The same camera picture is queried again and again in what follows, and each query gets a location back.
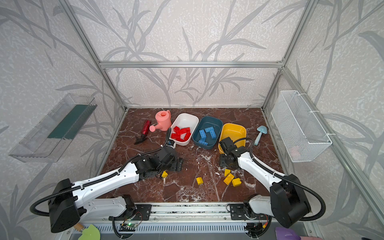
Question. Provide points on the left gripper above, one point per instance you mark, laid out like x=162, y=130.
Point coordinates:
x=179, y=164

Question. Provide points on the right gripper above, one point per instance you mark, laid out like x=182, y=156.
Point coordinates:
x=226, y=160

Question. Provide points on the yellow lego small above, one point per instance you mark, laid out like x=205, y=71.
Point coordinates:
x=227, y=172

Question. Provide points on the yellow lego long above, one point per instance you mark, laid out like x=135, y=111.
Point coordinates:
x=229, y=179

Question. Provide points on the blue lego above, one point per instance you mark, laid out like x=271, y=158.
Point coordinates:
x=211, y=131
x=203, y=134
x=203, y=142

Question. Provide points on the red square lego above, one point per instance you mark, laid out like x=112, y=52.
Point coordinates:
x=176, y=129

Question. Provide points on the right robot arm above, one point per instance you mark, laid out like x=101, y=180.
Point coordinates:
x=289, y=201

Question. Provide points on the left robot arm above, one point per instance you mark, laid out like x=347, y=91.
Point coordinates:
x=67, y=204

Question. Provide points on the yellow rectangular bin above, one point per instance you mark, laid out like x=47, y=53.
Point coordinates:
x=233, y=131

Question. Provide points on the dark teal rectangular bin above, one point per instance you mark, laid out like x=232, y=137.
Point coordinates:
x=206, y=122

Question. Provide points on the light blue toy shovel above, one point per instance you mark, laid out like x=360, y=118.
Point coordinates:
x=262, y=131

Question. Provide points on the pink watering can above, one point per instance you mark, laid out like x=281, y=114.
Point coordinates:
x=163, y=119

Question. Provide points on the white rectangular bin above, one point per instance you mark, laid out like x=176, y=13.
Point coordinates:
x=185, y=120

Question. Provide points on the purple object bottom right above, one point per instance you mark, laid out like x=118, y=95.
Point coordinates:
x=286, y=234

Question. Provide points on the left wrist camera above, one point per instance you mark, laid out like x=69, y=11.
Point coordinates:
x=171, y=143

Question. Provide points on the red handled tool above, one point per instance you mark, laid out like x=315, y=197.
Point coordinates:
x=144, y=132

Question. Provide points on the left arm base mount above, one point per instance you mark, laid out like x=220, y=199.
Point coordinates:
x=141, y=213

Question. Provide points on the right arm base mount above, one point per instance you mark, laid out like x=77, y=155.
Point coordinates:
x=240, y=211

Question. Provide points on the white wire mesh basket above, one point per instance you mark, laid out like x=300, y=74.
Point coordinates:
x=302, y=133

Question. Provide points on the green trowel wooden handle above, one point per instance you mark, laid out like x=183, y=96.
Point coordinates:
x=89, y=233

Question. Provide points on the clear plastic wall shelf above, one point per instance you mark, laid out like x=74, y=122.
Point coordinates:
x=48, y=140

